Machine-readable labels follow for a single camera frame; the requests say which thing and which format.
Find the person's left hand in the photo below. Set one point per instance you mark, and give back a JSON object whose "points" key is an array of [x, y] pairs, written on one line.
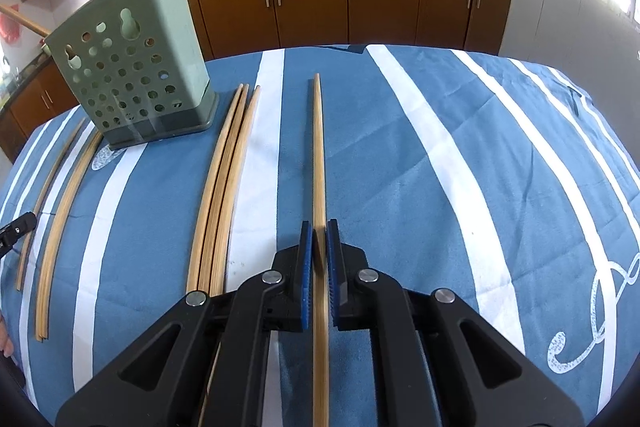
{"points": [[5, 337]]}

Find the green perforated utensil holder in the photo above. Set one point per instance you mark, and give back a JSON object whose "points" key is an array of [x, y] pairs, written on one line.
{"points": [[135, 72]]}

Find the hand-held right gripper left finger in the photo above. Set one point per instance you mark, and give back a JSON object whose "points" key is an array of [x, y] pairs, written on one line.
{"points": [[306, 287]]}

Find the brown lower kitchen cabinets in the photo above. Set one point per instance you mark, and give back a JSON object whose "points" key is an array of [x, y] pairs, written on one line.
{"points": [[380, 2]]}

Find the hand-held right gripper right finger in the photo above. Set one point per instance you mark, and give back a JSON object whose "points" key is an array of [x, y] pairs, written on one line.
{"points": [[332, 287]]}

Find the blue white striped tablecloth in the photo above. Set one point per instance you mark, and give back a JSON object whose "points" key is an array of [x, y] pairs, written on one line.
{"points": [[400, 157]]}

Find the red plastic bag on wall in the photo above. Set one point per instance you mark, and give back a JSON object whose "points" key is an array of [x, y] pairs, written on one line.
{"points": [[7, 28]]}

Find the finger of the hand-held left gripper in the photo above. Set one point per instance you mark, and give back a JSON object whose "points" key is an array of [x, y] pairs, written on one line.
{"points": [[17, 229]]}

